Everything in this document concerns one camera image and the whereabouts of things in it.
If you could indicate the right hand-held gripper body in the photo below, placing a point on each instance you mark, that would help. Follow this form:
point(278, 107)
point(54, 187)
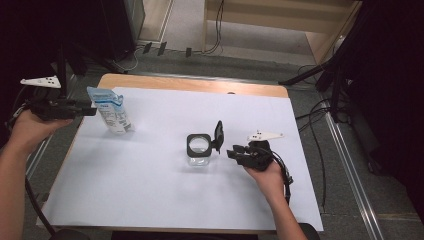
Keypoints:
point(258, 156)

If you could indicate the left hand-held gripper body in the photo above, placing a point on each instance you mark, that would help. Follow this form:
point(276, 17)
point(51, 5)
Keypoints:
point(56, 108)

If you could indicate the white and blue pouch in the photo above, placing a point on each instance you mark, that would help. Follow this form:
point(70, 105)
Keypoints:
point(111, 111)

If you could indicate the clear jar with black lid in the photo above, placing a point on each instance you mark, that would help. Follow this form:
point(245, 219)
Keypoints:
point(199, 146)

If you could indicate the person's right hand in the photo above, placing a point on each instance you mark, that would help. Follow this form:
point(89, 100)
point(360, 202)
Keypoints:
point(271, 181)

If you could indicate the person's left hand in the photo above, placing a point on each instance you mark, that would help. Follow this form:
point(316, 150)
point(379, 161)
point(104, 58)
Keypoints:
point(30, 131)

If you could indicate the black metal stand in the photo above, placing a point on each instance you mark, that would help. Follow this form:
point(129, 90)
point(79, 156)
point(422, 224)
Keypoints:
point(333, 76)
point(76, 56)

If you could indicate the black curtain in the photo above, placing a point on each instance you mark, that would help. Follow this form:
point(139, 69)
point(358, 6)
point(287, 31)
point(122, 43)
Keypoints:
point(393, 83)
point(30, 40)

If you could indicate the white paper sheet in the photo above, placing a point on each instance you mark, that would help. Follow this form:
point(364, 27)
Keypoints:
point(166, 186)

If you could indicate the wooden table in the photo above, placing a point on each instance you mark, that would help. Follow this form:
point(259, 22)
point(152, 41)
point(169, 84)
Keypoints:
point(200, 84)

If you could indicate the small black block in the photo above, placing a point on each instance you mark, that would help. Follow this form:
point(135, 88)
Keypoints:
point(147, 47)
point(188, 52)
point(162, 48)

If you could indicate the dark grey cabinet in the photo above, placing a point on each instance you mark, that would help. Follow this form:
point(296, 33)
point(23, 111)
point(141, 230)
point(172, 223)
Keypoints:
point(123, 23)

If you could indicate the light wooden shelf unit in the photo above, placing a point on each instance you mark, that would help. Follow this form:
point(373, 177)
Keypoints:
point(286, 23)

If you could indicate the metal floor rail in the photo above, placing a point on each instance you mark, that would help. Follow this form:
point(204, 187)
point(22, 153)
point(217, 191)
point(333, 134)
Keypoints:
point(355, 180)
point(43, 150)

